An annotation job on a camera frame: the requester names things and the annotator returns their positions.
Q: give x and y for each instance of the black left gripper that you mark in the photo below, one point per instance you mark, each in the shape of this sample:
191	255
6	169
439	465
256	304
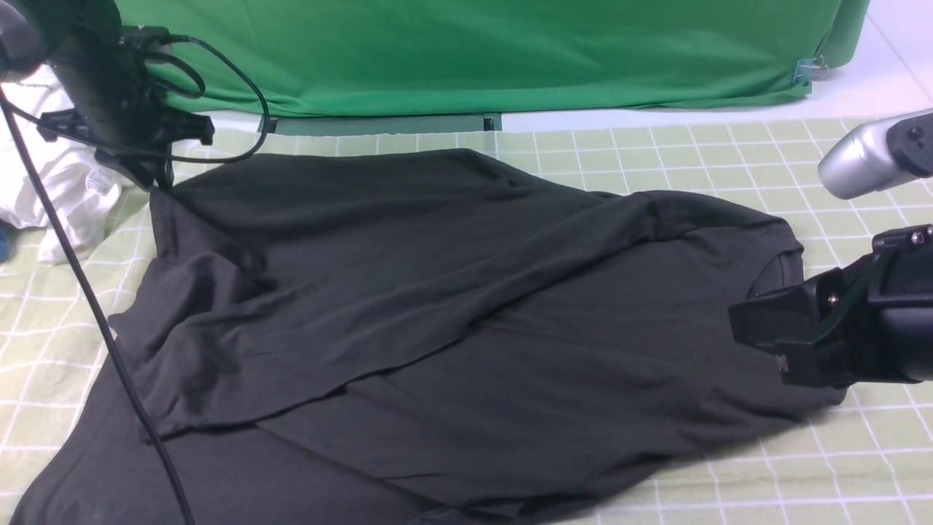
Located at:
118	81

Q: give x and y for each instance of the crumpled white cloth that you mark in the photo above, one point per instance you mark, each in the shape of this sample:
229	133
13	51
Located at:
82	192

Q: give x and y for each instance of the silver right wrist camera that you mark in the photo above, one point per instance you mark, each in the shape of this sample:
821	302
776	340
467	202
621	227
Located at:
878	156

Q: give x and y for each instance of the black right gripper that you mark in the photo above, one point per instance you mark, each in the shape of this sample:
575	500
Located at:
869	322

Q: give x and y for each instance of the teal binder clip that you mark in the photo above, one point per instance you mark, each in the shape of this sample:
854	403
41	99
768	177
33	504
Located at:
810	69

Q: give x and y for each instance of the blue object at left edge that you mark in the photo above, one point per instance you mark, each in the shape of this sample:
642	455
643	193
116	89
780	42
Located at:
5	243

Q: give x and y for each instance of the green backdrop cloth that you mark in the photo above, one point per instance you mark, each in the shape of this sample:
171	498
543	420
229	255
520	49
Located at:
392	58

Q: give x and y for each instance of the dark green metal bracket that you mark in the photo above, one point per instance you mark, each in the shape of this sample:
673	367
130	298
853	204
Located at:
367	126

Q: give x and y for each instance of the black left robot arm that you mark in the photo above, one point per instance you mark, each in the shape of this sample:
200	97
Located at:
31	30

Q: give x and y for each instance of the light green checkered table mat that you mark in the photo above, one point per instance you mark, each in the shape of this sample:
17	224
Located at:
868	462

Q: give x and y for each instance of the dark gray long-sleeve shirt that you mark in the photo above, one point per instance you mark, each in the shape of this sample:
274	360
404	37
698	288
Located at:
440	338

